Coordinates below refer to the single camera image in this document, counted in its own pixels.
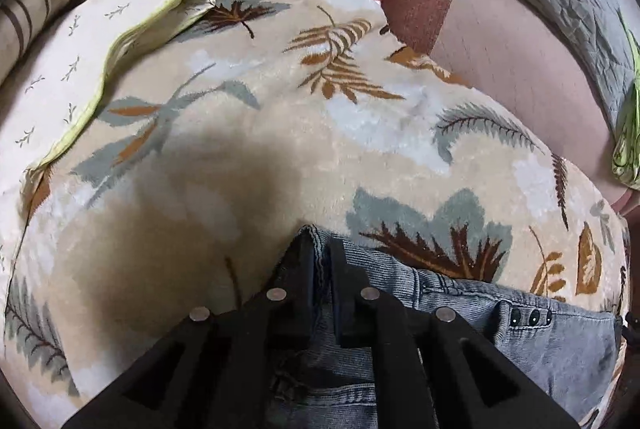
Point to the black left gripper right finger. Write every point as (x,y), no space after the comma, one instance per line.
(432,370)

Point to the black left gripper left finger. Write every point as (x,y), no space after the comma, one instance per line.
(216,373)

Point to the grey blue denim pants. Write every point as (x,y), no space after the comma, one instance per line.
(568,352)

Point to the beige leaf pattern blanket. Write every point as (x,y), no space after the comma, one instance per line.
(210,151)

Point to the green patterned cloth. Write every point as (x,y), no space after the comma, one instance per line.
(625,158)

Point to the pink bed sheet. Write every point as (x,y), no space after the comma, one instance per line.
(503,48)

